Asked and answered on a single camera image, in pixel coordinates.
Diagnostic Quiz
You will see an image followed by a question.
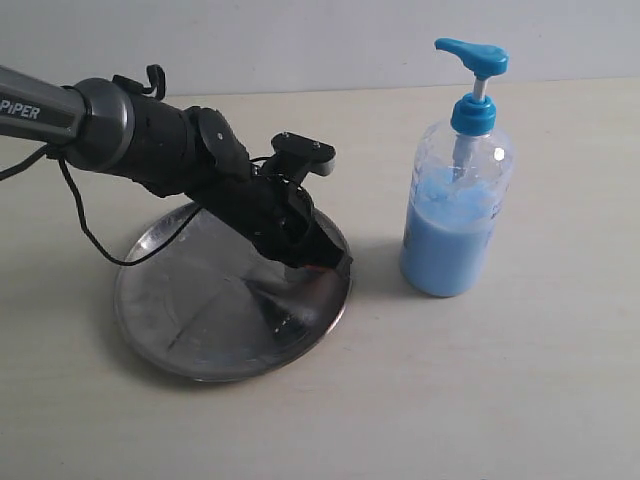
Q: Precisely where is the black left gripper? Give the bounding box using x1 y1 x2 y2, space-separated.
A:
192 167 353 276

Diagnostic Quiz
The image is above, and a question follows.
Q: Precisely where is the blue soap pump bottle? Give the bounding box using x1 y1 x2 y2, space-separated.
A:
400 38 515 298

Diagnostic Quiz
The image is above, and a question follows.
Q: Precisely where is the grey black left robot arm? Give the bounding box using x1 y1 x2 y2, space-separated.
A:
1 64 352 272

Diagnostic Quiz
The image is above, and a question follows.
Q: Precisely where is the round stainless steel plate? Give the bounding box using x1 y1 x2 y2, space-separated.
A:
114 203 351 383

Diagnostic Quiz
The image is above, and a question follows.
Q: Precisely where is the left wrist camera black grey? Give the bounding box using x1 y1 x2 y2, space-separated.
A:
260 132 336 185

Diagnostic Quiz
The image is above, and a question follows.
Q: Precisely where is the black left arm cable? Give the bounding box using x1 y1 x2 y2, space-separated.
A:
0 63 211 266

